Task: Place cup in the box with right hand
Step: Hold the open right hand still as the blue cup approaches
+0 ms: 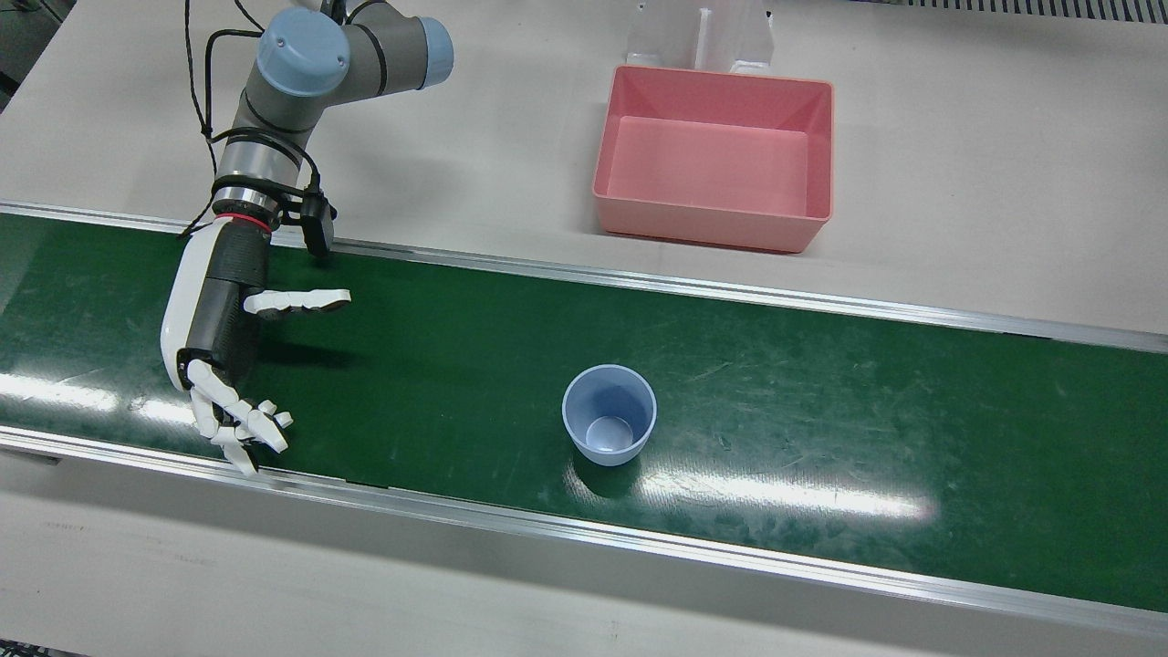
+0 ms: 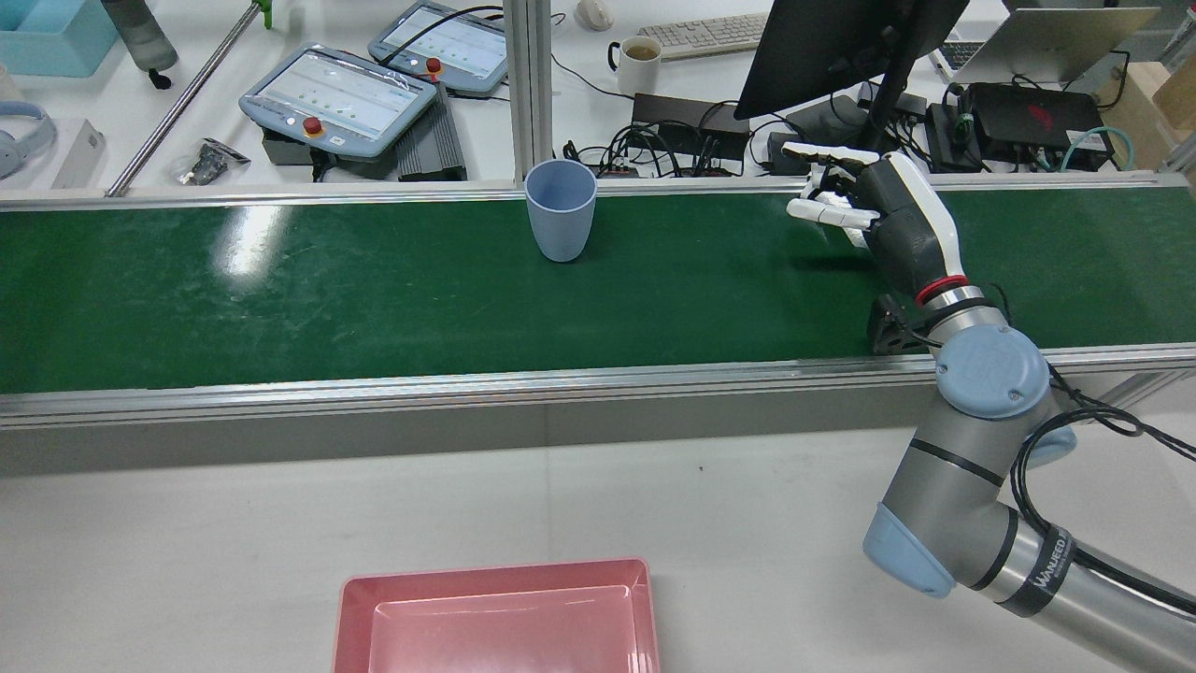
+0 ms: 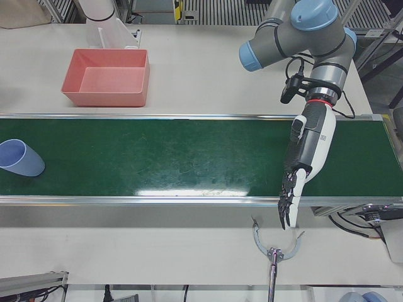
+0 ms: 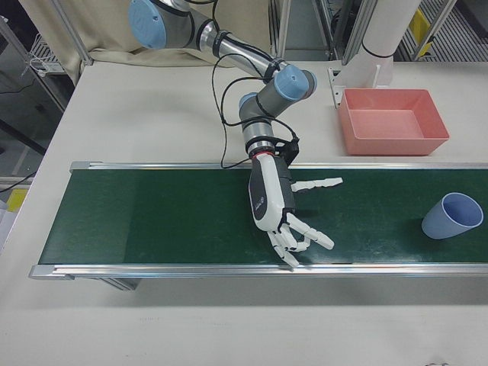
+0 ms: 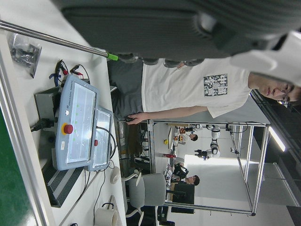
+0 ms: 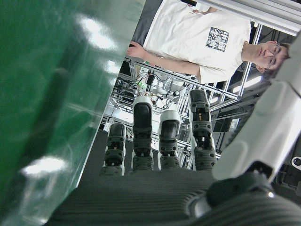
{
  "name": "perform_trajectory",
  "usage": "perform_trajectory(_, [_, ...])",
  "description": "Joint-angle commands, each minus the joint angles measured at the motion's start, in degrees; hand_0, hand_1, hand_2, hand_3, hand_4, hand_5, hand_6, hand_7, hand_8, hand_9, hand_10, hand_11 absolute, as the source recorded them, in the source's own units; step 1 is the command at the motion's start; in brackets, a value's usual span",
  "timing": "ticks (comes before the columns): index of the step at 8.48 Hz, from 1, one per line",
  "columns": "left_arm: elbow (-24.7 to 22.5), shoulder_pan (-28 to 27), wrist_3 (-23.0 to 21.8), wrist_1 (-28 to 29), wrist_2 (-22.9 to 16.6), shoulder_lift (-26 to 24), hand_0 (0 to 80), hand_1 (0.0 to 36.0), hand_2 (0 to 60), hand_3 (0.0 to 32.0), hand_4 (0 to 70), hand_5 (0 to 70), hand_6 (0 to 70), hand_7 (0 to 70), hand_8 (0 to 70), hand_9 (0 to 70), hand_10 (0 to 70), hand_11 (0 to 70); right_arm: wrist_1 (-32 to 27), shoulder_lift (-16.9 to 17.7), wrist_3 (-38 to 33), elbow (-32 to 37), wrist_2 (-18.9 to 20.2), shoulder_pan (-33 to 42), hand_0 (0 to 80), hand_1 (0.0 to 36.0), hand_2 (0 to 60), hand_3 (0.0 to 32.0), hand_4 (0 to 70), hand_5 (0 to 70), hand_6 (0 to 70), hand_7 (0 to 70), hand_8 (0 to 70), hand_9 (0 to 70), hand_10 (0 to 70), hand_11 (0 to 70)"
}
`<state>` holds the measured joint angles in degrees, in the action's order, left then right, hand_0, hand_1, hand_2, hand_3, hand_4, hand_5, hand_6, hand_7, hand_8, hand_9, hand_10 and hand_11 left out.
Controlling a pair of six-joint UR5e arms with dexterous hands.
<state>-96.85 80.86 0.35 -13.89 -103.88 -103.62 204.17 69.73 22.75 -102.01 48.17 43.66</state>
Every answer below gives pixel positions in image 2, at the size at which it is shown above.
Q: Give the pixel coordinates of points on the black power brick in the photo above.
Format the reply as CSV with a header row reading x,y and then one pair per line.
x,y
948,140

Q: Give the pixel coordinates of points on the black monitor stand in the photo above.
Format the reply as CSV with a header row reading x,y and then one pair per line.
x,y
888,103

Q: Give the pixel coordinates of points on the light blue plastic cup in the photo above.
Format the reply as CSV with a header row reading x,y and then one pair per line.
x,y
561,229

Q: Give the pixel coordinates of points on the aluminium profile post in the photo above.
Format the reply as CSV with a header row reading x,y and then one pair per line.
x,y
528,93

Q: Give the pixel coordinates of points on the black power strip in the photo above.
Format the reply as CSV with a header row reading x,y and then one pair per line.
x,y
673,112

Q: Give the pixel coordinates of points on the black finned power unit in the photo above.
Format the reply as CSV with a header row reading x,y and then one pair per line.
x,y
434,140

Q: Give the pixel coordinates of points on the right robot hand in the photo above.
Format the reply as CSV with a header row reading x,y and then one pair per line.
x,y
902,224

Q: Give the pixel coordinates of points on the grey teach pendant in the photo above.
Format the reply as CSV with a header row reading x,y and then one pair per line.
x,y
448,47
346,98

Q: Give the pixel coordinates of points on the brown cardboard box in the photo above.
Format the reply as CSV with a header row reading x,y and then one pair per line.
x,y
1149,112

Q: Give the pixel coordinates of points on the silver laptop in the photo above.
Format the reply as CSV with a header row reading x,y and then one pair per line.
x,y
1056,42

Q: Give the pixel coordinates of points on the white keyboard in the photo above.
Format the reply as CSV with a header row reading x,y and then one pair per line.
x,y
701,35

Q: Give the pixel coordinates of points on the pink plastic box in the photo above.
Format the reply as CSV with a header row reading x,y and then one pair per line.
x,y
505,636

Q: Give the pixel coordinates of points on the dark grey metal box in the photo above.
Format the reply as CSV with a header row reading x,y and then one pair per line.
x,y
280,148

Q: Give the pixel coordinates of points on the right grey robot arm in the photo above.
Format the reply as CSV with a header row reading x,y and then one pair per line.
x,y
953,495

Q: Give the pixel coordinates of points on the white computer mouse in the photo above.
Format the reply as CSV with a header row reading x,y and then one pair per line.
x,y
595,13

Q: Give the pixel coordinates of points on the black computer monitor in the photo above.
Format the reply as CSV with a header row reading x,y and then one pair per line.
x,y
822,47

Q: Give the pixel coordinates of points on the white coffee mug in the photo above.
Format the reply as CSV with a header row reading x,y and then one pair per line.
x,y
640,75

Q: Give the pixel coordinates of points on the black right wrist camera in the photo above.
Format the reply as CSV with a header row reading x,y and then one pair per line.
x,y
888,332

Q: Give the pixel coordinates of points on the chrome metal rod tool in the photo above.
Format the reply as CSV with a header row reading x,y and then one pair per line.
x,y
188,98

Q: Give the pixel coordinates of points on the light blue headphones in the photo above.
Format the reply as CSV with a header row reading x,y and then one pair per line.
x,y
9,154

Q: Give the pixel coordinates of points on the light blue storage box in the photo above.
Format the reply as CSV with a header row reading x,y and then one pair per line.
x,y
56,51

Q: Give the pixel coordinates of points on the white carton box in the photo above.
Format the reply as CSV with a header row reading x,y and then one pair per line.
x,y
79,154

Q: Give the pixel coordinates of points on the green conveyor belt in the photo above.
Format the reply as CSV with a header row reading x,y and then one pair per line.
x,y
374,299

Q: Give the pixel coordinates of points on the plastic bag of black parts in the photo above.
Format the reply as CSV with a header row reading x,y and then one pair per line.
x,y
207,164

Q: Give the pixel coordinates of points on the black mini computer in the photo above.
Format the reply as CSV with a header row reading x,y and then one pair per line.
x,y
1037,117

